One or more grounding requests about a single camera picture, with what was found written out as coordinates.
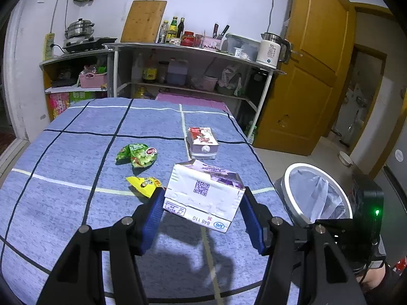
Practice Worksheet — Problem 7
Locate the yellowed power strip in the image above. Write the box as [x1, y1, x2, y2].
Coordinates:
[43, 33, 55, 61]

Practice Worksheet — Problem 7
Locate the clear plastic storage box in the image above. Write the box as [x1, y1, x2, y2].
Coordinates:
[223, 33, 263, 61]

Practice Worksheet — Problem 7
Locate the white and purple milk carton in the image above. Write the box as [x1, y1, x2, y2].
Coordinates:
[163, 160, 246, 234]

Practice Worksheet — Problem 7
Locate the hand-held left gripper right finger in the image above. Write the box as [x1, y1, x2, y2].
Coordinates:
[239, 188, 366, 305]

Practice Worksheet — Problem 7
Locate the white electric kettle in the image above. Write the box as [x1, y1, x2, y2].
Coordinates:
[256, 32, 291, 69]

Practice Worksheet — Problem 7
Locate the yellow snack wrapper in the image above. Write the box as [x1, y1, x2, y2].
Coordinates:
[126, 176, 163, 199]

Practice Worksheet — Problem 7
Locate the metal door handle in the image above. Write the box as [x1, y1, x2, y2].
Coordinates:
[286, 40, 303, 63]

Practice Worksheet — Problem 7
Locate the purple plastic jug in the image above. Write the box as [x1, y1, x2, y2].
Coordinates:
[166, 58, 187, 86]

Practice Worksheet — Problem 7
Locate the large dark sauce bottle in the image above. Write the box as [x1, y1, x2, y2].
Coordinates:
[142, 52, 158, 84]

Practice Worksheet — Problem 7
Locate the white round trash bin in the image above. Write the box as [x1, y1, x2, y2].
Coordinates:
[281, 163, 353, 229]

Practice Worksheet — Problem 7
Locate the yellow wooden door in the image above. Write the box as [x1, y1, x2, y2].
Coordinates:
[253, 0, 357, 157]

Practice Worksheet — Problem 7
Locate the low wooden side shelf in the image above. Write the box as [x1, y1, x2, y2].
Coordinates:
[39, 49, 115, 123]

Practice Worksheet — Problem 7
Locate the grey wall cable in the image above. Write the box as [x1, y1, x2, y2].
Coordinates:
[51, 0, 69, 34]

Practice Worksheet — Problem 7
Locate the grey metal shelf unit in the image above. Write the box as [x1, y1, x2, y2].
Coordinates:
[103, 42, 287, 140]

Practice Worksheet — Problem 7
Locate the red and white milk carton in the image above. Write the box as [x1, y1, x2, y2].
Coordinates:
[186, 127, 220, 160]

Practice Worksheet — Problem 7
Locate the stainless steel pot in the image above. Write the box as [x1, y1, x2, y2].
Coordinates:
[64, 18, 95, 39]

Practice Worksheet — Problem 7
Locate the green snack wrapper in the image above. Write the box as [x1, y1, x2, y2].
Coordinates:
[115, 143, 158, 168]

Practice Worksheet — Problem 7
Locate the pink plastic basket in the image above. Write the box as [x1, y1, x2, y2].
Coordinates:
[79, 71, 108, 89]

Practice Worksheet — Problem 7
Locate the clear oil bottle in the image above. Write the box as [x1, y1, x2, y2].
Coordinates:
[131, 52, 142, 83]

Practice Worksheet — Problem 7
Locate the bundle of plastic bags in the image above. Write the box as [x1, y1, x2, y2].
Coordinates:
[218, 64, 245, 96]

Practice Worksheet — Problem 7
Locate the pink patterned package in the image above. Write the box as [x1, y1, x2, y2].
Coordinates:
[49, 91, 70, 119]

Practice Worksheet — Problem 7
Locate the wooden cutting board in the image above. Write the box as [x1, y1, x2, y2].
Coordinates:
[120, 0, 168, 43]

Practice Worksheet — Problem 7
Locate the yellow oil bottle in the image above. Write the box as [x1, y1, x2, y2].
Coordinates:
[134, 86, 156, 99]

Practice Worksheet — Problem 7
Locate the person's right forearm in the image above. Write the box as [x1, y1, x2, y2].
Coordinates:
[362, 261, 407, 305]

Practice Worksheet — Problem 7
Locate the black induction cooker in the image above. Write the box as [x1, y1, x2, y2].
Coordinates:
[62, 36, 109, 53]

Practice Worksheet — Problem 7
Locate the blue checked blanket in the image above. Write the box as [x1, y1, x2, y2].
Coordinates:
[0, 98, 298, 304]

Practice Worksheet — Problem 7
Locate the pink utensil holder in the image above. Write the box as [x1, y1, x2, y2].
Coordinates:
[202, 36, 223, 51]

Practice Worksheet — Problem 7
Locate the brown doorway frame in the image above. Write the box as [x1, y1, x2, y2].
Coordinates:
[324, 3, 395, 166]

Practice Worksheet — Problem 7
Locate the pink plastic bucket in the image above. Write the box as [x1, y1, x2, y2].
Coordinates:
[199, 74, 218, 91]

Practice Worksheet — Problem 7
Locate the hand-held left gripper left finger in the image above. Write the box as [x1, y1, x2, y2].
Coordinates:
[36, 187, 166, 305]

